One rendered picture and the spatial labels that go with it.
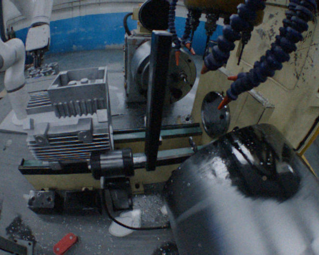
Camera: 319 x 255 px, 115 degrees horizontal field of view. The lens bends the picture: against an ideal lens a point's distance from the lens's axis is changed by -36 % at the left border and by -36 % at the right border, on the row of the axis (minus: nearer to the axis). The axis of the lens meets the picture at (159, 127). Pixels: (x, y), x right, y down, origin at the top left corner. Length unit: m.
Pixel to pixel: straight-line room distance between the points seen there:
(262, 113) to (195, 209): 0.25
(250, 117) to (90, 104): 0.35
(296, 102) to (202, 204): 0.35
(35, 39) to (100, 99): 0.46
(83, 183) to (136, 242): 0.23
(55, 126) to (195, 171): 0.29
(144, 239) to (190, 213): 0.30
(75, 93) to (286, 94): 0.49
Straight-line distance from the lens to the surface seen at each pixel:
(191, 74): 0.64
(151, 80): 0.21
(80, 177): 0.49
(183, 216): 0.20
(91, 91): 0.32
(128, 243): 0.47
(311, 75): 0.43
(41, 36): 0.70
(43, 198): 0.52
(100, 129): 0.34
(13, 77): 0.88
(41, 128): 0.36
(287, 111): 0.46
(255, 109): 0.37
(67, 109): 0.34
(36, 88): 0.66
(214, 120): 0.49
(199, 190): 0.18
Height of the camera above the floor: 1.27
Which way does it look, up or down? 40 degrees down
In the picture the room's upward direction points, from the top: 7 degrees clockwise
